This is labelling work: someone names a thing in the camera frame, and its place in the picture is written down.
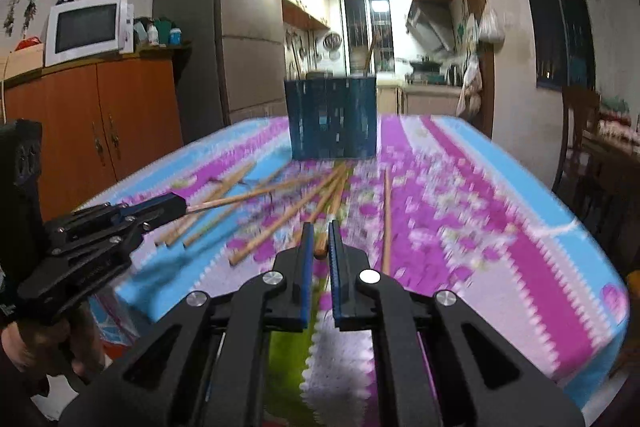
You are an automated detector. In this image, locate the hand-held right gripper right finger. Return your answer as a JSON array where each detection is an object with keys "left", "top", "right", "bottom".
[{"left": 327, "top": 218, "right": 586, "bottom": 427}]

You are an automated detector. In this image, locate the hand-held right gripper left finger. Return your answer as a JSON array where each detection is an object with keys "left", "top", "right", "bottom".
[{"left": 59, "top": 222, "right": 317, "bottom": 427}]

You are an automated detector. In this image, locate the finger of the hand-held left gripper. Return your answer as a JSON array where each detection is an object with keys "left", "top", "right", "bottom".
[
  {"left": 16, "top": 221, "right": 152, "bottom": 324},
  {"left": 46, "top": 192, "right": 189, "bottom": 239}
]

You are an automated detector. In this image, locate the wooden chopstick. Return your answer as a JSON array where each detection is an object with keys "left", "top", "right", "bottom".
[
  {"left": 381, "top": 168, "right": 392, "bottom": 274},
  {"left": 186, "top": 177, "right": 326, "bottom": 214},
  {"left": 314, "top": 164, "right": 351, "bottom": 259}
]

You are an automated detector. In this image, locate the bunch of wooden chopsticks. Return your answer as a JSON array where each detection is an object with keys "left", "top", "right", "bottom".
[{"left": 154, "top": 159, "right": 351, "bottom": 267}]

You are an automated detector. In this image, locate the blue perforated utensil holder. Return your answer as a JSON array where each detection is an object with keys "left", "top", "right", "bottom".
[{"left": 284, "top": 76, "right": 378, "bottom": 160}]

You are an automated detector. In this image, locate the person's left hand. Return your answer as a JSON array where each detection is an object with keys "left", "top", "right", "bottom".
[{"left": 0, "top": 307, "right": 108, "bottom": 380}]

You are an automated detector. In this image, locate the orange wooden cabinet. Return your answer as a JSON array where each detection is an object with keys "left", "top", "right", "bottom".
[{"left": 2, "top": 44, "right": 193, "bottom": 223}]

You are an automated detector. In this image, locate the floral purple blue tablecloth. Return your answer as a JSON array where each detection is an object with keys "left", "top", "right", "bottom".
[{"left": 75, "top": 114, "right": 631, "bottom": 427}]

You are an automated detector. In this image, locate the beige box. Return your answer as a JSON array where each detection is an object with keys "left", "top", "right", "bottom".
[{"left": 0, "top": 48, "right": 47, "bottom": 82}]

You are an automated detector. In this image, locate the white microwave oven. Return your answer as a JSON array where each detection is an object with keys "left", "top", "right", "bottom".
[{"left": 44, "top": 0, "right": 135, "bottom": 68}]

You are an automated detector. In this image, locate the grey refrigerator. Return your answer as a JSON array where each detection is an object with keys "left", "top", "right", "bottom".
[{"left": 152, "top": 0, "right": 288, "bottom": 142}]

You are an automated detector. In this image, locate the hanging pale bag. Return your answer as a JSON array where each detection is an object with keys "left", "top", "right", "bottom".
[{"left": 461, "top": 56, "right": 484, "bottom": 118}]

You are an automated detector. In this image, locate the barred kitchen window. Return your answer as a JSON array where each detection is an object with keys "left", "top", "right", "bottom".
[{"left": 342, "top": 0, "right": 394, "bottom": 74}]

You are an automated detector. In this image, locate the metal range hood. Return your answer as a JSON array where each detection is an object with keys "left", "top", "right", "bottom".
[{"left": 405, "top": 2, "right": 457, "bottom": 54}]

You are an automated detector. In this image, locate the wooden chair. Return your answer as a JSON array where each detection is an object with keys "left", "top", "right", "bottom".
[{"left": 551, "top": 84, "right": 640, "bottom": 230}]

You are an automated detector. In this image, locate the hanging white plastic bag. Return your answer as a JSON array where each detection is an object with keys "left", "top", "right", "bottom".
[{"left": 477, "top": 4, "right": 507, "bottom": 44}]

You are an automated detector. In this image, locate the hanging wall ornament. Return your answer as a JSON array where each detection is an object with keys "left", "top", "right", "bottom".
[{"left": 22, "top": 0, "right": 39, "bottom": 34}]

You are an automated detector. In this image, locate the dark wall window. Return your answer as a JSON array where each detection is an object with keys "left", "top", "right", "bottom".
[{"left": 510, "top": 0, "right": 599, "bottom": 94}]

